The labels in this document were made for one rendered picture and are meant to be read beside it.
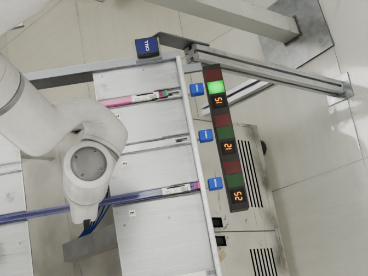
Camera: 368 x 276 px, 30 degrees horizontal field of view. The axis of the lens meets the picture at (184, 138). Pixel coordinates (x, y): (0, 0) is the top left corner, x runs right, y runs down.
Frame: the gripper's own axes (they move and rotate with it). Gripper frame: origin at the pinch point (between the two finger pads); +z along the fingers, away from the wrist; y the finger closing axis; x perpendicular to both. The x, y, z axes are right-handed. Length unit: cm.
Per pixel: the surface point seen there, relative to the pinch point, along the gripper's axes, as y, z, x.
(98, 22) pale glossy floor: -108, 125, 26
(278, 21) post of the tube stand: -59, 39, 70
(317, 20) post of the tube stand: -57, 38, 83
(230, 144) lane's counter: -8.3, -3.6, 33.7
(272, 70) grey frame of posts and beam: -33, 17, 56
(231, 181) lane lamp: -0.1, -3.4, 32.3
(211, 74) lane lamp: -25.4, -3.4, 32.5
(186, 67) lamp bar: -29.2, -0.1, 28.0
